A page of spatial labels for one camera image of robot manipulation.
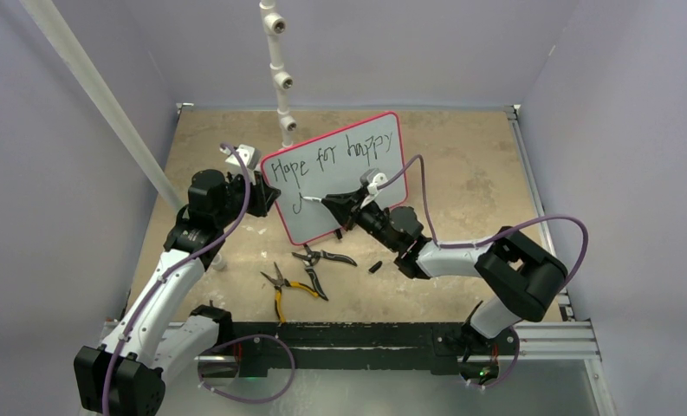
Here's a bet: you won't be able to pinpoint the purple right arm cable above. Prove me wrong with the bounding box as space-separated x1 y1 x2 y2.
377 153 590 289

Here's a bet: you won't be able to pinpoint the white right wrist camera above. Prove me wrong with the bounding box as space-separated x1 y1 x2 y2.
359 168 388 208

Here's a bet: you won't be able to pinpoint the white pvc pipe stand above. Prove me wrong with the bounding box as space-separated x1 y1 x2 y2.
258 0 297 148

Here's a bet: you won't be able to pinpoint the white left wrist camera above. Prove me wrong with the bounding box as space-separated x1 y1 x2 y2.
220 144 262 174

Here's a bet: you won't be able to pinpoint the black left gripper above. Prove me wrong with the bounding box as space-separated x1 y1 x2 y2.
215 169 279 228

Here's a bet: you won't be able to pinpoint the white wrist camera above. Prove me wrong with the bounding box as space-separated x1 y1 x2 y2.
220 144 262 174
359 168 388 208

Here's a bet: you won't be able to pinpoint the yellow handled pliers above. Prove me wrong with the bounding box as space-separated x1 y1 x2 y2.
260 262 320 323

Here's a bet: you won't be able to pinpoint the white diagonal pole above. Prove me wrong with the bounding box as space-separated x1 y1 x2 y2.
21 1 182 210

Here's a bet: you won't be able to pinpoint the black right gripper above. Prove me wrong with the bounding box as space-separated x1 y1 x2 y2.
324 185 400 252

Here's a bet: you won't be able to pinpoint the black handled pliers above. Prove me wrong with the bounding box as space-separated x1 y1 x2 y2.
291 241 358 302

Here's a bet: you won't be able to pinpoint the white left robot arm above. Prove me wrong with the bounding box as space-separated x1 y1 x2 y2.
74 169 282 415

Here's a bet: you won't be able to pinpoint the black marker cap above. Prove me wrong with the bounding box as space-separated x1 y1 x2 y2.
368 261 383 274

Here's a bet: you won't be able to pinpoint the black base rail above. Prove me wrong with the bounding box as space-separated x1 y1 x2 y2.
219 322 517 378

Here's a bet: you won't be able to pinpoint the pink framed whiteboard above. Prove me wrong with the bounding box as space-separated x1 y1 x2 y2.
261 112 405 245

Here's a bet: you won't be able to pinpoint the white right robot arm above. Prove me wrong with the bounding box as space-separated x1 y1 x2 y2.
321 192 568 353

